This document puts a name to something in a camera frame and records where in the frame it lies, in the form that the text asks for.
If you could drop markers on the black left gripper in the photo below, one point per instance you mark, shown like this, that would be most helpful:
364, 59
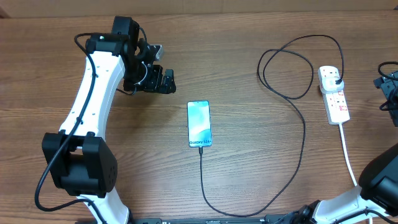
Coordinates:
154, 84

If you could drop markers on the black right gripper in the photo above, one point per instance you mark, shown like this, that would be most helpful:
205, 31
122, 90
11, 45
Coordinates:
387, 86

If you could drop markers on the blue Galaxy smartphone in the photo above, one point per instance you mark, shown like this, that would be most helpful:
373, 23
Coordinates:
199, 124

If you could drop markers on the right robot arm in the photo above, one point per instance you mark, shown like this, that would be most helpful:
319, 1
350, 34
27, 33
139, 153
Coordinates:
375, 192

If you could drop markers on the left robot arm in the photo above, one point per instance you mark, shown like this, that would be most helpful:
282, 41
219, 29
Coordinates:
78, 158

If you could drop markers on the white charger plug adapter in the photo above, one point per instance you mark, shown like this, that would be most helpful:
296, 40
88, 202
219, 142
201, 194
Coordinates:
331, 85

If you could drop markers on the white power strip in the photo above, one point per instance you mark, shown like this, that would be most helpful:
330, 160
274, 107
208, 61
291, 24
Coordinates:
335, 103

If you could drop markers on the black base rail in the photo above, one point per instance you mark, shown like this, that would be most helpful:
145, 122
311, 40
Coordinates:
268, 219

